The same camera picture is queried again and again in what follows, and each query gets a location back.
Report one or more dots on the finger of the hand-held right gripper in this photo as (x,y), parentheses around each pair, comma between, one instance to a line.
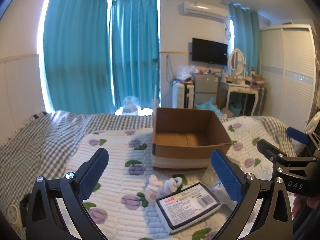
(268,150)
(297,134)

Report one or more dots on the white air conditioner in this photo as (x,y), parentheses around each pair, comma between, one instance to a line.
(202,10)

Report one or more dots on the cardboard box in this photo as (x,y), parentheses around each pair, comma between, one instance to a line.
(175,152)

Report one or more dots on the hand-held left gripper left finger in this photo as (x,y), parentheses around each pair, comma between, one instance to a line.
(92,176)

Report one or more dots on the white dressing table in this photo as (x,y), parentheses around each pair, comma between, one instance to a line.
(235,87)

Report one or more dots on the black wall television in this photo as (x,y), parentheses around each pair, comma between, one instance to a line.
(209,51)

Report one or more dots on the blue white tissue pack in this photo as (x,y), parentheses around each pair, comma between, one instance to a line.
(187,205)

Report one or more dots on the wide teal curtain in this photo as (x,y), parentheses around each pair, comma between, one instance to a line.
(75,55)

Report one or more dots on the teal curtain beside wardrobe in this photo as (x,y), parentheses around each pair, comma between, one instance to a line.
(246,35)

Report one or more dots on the floral quilted blanket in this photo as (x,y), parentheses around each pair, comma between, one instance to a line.
(120,160)

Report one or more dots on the white pole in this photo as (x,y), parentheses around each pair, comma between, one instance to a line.
(156,85)

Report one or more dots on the oval white mirror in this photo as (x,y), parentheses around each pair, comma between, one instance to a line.
(237,60)

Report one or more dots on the white sock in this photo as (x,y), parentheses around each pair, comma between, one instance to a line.
(172,183)
(154,180)
(152,194)

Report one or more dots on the crumpled clear plastic bags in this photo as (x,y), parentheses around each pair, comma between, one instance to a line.
(186,73)

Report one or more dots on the white suitcase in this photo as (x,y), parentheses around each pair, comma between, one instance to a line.
(182,95)

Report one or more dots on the blue plastic bag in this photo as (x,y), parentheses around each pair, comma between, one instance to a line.
(207,105)

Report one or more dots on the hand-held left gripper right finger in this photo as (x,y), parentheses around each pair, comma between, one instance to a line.
(228,177)

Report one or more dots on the pale plastic bag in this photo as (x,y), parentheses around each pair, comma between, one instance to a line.
(128,106)

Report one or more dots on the pile of cosmetics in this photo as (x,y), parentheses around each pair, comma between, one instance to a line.
(256,78)

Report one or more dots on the white louvred wardrobe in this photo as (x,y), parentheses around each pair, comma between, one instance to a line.
(287,75)

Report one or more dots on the white round object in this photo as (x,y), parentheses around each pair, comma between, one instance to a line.
(13,213)

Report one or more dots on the person's right hand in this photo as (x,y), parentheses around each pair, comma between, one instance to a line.
(308,205)

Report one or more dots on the narrow teal curtain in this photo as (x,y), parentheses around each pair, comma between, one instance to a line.
(135,55)

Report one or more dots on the grey cabinet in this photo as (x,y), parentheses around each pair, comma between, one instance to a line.
(205,87)

